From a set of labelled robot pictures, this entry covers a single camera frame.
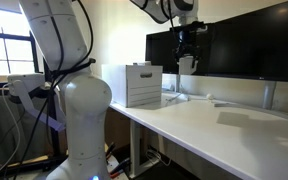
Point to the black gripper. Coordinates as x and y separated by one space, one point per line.
187 43

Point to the small plain white box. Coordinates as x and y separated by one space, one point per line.
185 66

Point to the small white shutter glasses box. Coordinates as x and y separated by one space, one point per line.
142 63

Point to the big white cardboard box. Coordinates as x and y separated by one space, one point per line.
140 90

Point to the smaller black monitor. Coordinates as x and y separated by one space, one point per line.
157 53

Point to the small white ball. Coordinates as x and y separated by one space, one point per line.
210 97

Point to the flat white slab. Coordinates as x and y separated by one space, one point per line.
225 104

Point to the large black monitor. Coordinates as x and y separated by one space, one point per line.
257 43

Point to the silver monitor stand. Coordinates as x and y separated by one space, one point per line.
269 95

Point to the brown wooden panel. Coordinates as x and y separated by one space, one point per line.
117 130

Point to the white table leg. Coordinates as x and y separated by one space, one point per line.
135 146

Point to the black vertical pole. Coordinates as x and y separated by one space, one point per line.
53 133

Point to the black framed window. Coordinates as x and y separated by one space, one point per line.
10 53

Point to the thin silver monitor post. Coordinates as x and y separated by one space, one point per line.
178 83

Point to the white articulated mount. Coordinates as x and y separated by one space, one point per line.
24 81

